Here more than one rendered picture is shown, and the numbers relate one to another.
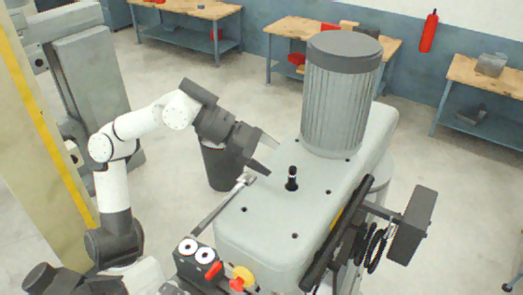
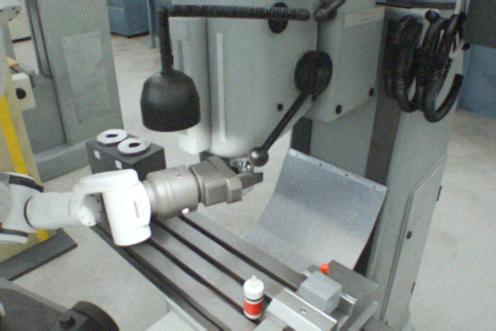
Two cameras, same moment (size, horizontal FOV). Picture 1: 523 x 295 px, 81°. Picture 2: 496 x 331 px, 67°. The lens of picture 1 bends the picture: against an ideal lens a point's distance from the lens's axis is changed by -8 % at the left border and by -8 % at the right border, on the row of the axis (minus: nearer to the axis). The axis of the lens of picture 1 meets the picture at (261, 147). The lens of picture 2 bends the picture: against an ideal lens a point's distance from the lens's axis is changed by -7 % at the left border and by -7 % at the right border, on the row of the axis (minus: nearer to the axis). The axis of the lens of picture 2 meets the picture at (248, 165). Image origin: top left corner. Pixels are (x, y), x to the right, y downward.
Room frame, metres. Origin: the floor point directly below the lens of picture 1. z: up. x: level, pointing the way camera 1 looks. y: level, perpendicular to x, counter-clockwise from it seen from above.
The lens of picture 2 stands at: (-0.03, -0.20, 1.65)
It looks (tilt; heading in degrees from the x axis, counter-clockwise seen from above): 30 degrees down; 9
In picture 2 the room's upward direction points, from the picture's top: straight up
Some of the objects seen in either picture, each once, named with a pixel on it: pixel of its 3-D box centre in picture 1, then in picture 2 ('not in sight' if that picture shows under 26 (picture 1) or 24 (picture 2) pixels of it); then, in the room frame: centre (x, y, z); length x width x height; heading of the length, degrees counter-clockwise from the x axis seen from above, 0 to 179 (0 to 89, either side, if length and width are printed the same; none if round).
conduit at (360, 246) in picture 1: (363, 244); (414, 61); (0.74, -0.39, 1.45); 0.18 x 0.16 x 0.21; 146
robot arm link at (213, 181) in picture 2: not in sight; (198, 186); (0.57, -0.01, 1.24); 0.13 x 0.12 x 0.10; 38
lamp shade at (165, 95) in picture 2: not in sight; (169, 96); (0.40, -0.03, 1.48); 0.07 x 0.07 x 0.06
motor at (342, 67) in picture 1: (337, 94); not in sight; (0.83, -0.22, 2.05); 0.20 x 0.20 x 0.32
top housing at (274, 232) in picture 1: (292, 203); not in sight; (0.64, -0.09, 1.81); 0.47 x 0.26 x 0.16; 146
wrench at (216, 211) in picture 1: (224, 202); not in sight; (0.56, 0.09, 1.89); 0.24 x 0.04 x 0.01; 148
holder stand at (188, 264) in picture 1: (199, 261); (127, 170); (0.91, 0.32, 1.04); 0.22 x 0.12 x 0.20; 63
